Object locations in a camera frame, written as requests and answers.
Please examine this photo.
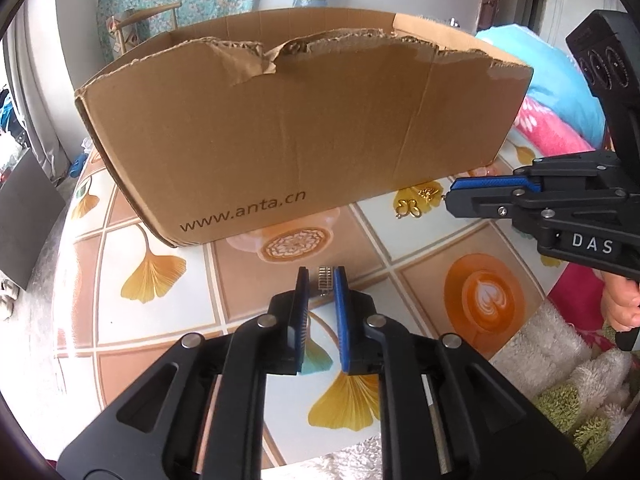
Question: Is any blue pillow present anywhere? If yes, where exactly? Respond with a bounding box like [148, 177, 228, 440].
[475, 25, 609, 149]

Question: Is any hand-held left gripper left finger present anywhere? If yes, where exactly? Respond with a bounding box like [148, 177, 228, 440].
[57, 266, 310, 480]

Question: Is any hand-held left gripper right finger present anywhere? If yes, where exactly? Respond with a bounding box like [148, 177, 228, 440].
[334, 266, 586, 480]

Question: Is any black flat panel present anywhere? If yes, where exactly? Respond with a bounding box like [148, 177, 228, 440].
[0, 149, 67, 292]

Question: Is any wooden chair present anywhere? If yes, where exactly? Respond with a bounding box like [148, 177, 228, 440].
[109, 2, 184, 57]

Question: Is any person's right hand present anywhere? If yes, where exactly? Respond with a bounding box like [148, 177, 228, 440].
[602, 276, 640, 334]

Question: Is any brown cardboard box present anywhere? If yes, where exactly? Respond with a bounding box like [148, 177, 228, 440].
[74, 7, 534, 249]

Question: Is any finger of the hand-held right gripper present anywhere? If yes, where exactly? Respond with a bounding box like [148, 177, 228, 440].
[449, 152, 627, 194]
[444, 190, 629, 222]

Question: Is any white and green fluffy blanket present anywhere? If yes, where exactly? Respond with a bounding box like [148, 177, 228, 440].
[265, 300, 640, 480]

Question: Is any pile of clothes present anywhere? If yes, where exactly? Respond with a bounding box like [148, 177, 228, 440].
[0, 85, 27, 162]

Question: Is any grey curtain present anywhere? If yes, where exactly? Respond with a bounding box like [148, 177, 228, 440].
[4, 24, 62, 182]

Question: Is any patterned tablecloth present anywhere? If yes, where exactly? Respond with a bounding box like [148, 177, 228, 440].
[54, 137, 567, 470]

